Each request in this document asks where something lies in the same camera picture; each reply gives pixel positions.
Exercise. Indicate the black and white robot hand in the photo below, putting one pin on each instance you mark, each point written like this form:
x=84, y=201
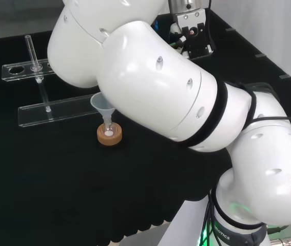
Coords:
x=195, y=43

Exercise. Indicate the clear plastic funnel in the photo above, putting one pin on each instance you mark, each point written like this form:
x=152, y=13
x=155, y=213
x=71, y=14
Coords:
x=100, y=102

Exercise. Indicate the clear acrylic funnel stand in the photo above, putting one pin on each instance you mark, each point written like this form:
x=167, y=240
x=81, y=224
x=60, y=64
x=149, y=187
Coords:
x=58, y=110

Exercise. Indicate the grey cloth clip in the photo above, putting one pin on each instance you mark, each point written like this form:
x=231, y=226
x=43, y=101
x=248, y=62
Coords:
x=284, y=76
x=230, y=29
x=259, y=55

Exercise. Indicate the black bench cloth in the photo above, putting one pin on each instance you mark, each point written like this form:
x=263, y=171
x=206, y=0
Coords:
x=45, y=179

